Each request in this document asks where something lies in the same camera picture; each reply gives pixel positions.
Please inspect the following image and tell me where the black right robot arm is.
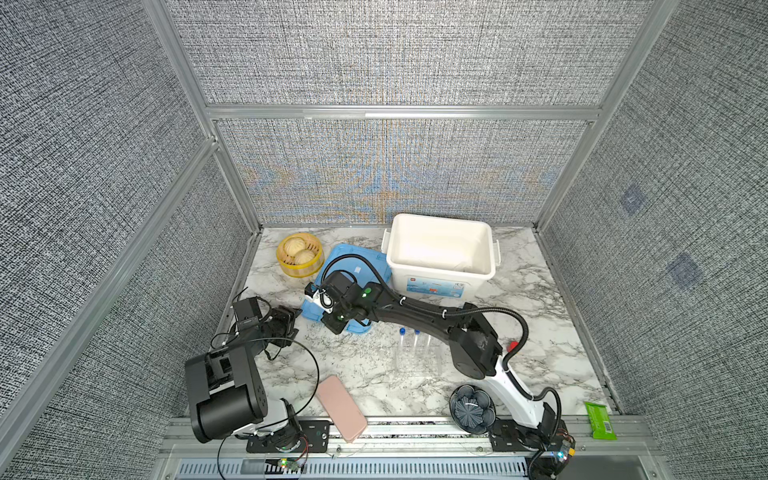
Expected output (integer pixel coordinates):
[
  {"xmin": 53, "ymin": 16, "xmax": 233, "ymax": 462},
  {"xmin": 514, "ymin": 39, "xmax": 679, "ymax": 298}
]
[{"xmin": 305, "ymin": 271, "xmax": 562, "ymax": 449}]

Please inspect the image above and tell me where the green wipes packet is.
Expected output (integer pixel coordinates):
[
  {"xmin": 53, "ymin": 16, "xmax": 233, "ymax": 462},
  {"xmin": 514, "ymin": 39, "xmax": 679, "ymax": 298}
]
[{"xmin": 585, "ymin": 402, "xmax": 617, "ymax": 441}]

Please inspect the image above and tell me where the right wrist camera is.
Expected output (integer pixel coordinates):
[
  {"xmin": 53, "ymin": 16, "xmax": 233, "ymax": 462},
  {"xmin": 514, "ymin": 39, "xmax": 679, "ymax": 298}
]
[{"xmin": 302, "ymin": 282, "xmax": 335, "ymax": 315}]

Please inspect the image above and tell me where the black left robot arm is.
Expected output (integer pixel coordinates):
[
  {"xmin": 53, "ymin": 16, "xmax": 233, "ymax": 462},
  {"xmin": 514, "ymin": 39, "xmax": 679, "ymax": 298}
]
[{"xmin": 185, "ymin": 306, "xmax": 300, "ymax": 444}]

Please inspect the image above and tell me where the steamed bun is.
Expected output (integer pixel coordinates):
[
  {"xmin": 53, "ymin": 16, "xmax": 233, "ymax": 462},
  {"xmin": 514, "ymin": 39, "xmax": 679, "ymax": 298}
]
[
  {"xmin": 283, "ymin": 236, "xmax": 306, "ymax": 257},
  {"xmin": 294, "ymin": 249, "xmax": 317, "ymax": 266}
]

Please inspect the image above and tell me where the black flower-shaped dish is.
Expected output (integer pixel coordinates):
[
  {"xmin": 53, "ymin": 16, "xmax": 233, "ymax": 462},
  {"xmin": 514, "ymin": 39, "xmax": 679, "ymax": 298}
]
[{"xmin": 449, "ymin": 384, "xmax": 496, "ymax": 435}]

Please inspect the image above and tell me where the clear plastic test tube rack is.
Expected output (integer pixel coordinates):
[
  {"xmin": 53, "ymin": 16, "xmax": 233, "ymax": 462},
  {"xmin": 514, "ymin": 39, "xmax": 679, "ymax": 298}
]
[{"xmin": 394, "ymin": 343, "xmax": 444, "ymax": 378}]

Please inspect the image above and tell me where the yellow bamboo steamer basket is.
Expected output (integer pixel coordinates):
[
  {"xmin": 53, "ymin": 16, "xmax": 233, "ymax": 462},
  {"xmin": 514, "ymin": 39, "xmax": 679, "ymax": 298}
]
[{"xmin": 276, "ymin": 233, "xmax": 325, "ymax": 278}]

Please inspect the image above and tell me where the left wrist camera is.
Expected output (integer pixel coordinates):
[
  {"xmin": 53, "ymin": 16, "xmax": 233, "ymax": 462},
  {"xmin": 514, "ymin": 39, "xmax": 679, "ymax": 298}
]
[{"xmin": 233, "ymin": 297, "xmax": 263, "ymax": 331}]

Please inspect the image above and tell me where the blue plastic box lid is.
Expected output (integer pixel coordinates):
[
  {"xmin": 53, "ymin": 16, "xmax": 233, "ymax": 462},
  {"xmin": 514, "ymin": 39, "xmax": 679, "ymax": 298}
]
[{"xmin": 299, "ymin": 242, "xmax": 392, "ymax": 335}]

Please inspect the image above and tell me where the front steamed bun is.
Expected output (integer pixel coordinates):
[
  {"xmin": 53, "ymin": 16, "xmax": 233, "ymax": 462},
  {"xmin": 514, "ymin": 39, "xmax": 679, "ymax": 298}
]
[{"xmin": 294, "ymin": 249, "xmax": 317, "ymax": 266}]

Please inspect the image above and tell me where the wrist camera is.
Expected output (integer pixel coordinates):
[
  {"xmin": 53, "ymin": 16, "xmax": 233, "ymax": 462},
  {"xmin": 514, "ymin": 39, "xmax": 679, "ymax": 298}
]
[
  {"xmin": 302, "ymin": 282, "xmax": 335, "ymax": 315},
  {"xmin": 233, "ymin": 297, "xmax": 263, "ymax": 331}
]

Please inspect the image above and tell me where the white plastic storage box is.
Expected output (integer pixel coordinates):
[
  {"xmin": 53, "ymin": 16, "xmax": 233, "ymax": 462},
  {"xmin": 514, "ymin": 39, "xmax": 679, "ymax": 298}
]
[{"xmin": 381, "ymin": 213, "xmax": 501, "ymax": 300}]

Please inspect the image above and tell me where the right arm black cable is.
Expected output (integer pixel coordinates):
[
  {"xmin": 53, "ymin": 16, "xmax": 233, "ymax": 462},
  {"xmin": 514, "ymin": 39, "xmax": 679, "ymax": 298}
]
[{"xmin": 317, "ymin": 254, "xmax": 565, "ymax": 433}]

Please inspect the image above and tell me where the back steamed bun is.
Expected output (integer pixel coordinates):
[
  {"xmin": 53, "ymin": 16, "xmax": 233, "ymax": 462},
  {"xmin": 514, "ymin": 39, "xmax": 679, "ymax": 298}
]
[{"xmin": 283, "ymin": 236, "xmax": 306, "ymax": 257}]

